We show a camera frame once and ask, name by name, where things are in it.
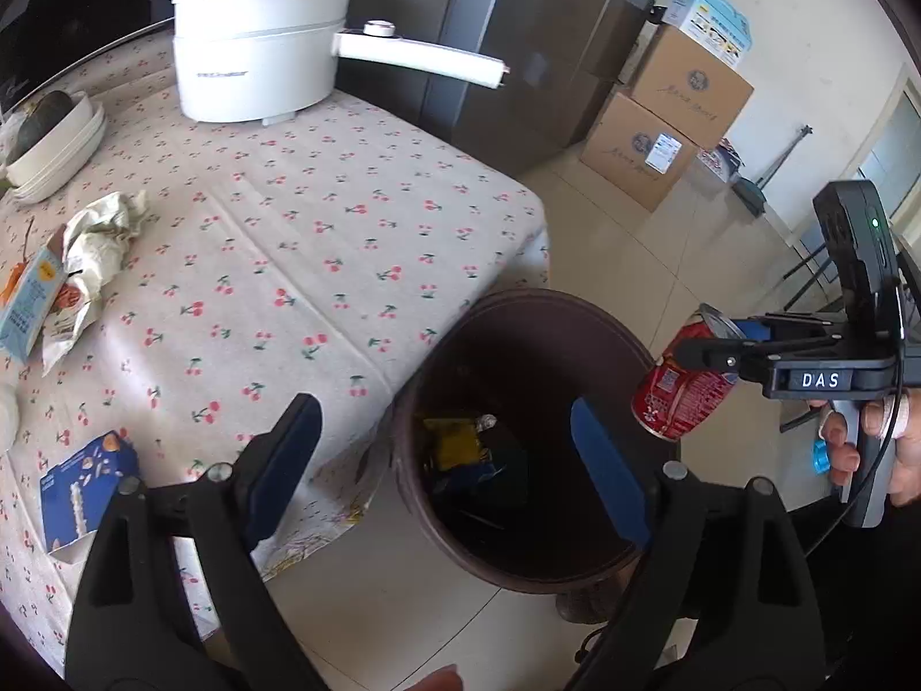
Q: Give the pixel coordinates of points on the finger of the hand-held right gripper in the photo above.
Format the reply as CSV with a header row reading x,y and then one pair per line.
x,y
719,356
791,327

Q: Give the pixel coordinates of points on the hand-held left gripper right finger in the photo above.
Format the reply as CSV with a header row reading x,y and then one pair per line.
x,y
611,475

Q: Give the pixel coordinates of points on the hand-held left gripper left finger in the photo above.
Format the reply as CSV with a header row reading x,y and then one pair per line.
x,y
277,475

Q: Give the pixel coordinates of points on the brown plastic waste bin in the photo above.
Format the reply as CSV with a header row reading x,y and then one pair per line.
x,y
561,331

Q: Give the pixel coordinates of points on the large yellow snack packet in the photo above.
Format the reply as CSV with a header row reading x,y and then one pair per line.
x,y
457,446

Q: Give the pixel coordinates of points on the person's right hand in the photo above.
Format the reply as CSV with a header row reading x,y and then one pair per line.
x,y
903,446

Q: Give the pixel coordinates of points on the person's left hand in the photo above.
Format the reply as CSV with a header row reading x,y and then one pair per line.
x,y
432,680

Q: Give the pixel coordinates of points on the black metal stand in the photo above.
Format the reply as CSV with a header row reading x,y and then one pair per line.
x,y
813,266

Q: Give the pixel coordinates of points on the yellow floral undercloth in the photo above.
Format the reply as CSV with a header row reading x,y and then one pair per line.
x,y
316,532

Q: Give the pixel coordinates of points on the flat printed box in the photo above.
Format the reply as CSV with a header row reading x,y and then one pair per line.
x,y
719,162

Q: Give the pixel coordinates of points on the dark blue printed box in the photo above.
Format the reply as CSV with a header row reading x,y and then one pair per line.
x,y
86,489

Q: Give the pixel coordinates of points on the cherry print tablecloth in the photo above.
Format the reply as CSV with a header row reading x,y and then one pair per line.
x,y
288,230

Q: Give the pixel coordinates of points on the small brown cardboard box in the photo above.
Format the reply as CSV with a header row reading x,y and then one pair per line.
x,y
691,86

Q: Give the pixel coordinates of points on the printed snack wrapper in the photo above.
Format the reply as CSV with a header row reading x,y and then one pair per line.
x,y
66,327

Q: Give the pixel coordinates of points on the blue white printed box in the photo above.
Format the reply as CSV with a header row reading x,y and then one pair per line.
x,y
709,18

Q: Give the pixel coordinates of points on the light blue carton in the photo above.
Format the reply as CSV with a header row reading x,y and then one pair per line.
x,y
32,302

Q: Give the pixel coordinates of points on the crumpled cream wrapper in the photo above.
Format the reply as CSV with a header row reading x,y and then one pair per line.
x,y
101,230

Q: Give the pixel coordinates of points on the grey refrigerator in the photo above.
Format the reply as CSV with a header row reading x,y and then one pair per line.
x,y
518,50

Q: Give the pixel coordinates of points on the white ceramic bowl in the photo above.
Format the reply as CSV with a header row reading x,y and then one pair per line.
x,y
57,144

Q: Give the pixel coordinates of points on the white electric cooking pot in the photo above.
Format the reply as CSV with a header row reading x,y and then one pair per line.
x,y
252,50

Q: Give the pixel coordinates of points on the dark green squash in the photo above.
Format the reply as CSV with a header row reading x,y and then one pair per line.
x,y
44,119

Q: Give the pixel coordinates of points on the black microwave oven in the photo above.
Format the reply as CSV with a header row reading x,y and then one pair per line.
x,y
72,7

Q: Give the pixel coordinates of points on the window frame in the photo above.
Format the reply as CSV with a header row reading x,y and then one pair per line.
x,y
896,144

